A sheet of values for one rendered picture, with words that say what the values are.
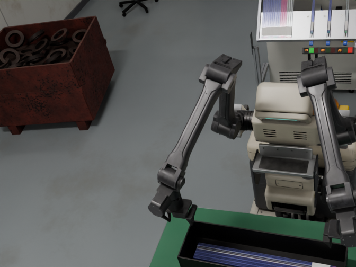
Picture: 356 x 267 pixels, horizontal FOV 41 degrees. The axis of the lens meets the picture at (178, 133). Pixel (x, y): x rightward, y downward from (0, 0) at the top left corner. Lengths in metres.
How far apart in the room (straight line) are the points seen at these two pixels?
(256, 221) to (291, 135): 0.38
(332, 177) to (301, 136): 0.60
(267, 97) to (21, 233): 2.33
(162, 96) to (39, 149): 1.18
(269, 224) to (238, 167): 1.60
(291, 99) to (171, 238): 0.73
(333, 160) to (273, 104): 0.51
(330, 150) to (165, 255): 0.82
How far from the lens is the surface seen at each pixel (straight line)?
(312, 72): 1.52
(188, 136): 1.54
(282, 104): 1.85
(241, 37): 4.98
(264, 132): 2.01
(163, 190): 1.56
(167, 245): 1.95
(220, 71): 1.58
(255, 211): 2.86
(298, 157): 2.05
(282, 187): 2.25
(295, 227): 1.93
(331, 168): 1.42
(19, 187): 4.02
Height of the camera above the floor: 2.49
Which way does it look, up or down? 40 degrees down
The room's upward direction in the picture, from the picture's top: 15 degrees counter-clockwise
